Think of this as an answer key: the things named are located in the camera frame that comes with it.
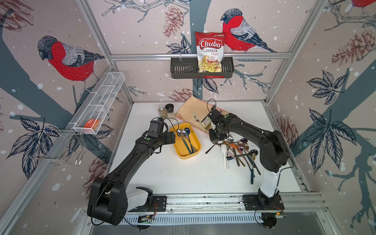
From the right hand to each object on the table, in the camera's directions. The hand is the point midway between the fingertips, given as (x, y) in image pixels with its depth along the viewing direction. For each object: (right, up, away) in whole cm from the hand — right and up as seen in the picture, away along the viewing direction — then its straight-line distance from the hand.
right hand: (211, 138), depth 91 cm
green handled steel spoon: (-21, +2, +9) cm, 23 cm away
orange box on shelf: (-57, +12, -27) cm, 64 cm away
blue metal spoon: (-16, +4, +10) cm, 19 cm away
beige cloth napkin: (-5, +21, +28) cm, 35 cm away
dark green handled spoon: (+23, -20, -8) cm, 31 cm away
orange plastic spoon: (+16, -5, +4) cm, 17 cm away
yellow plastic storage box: (-15, -4, +5) cm, 17 cm away
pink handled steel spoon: (+13, -10, -1) cm, 16 cm away
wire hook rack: (-65, +4, -35) cm, 74 cm away
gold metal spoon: (+12, -4, +6) cm, 14 cm away
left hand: (-25, +4, -5) cm, 26 cm away
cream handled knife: (-10, +13, +20) cm, 26 cm away
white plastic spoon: (+9, -7, +2) cm, 11 cm away
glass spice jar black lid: (-29, +20, +12) cm, 37 cm away
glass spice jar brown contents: (-34, +17, +13) cm, 40 cm away
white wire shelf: (-64, +17, -16) cm, 68 cm away
